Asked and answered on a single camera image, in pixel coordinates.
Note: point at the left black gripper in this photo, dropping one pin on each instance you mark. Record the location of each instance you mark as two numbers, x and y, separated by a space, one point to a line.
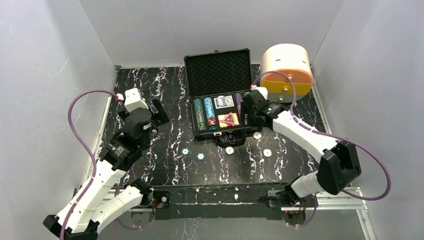
154 117

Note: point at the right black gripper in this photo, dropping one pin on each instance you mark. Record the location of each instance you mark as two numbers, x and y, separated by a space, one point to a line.
249 108

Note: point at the white poker chip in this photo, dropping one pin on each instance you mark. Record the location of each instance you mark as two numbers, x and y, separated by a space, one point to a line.
257 135
229 150
267 153

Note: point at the red playing card deck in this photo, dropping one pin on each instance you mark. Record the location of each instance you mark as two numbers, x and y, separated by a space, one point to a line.
228 120

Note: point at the red triangular plaque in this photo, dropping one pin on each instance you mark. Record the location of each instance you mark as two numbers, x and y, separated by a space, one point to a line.
229 119

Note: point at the blue playing card deck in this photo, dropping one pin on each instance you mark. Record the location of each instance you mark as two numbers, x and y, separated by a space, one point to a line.
221 102

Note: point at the green poker chip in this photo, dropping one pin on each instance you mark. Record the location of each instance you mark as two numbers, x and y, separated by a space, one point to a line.
185 151

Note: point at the teal poker chip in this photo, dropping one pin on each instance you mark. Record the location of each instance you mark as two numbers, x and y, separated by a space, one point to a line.
200 156

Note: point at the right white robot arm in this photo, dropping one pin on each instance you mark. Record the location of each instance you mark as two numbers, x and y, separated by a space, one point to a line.
338 159

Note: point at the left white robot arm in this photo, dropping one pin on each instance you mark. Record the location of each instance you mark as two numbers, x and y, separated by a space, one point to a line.
86 215

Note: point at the purple orange chip stack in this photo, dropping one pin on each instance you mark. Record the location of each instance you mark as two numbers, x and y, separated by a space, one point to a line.
238 100

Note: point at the green blue chip stack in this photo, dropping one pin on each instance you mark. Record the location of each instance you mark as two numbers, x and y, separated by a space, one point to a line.
199 113

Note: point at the cyan red chip stack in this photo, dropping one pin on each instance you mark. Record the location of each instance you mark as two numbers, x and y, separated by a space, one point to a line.
210 114

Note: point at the black poker chip case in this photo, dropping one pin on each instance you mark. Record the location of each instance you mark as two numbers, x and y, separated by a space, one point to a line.
217 82

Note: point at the white round drawer cabinet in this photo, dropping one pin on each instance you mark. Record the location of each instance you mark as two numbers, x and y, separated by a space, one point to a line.
288 69

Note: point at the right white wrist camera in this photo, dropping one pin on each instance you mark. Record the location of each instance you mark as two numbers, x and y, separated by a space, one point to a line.
263 91

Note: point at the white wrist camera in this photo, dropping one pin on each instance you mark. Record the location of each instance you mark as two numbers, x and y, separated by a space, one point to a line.
133 100
263 91

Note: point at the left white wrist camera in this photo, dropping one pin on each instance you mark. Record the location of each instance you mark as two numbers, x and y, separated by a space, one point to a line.
133 100

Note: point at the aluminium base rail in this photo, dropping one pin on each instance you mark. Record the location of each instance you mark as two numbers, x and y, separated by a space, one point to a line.
255 200

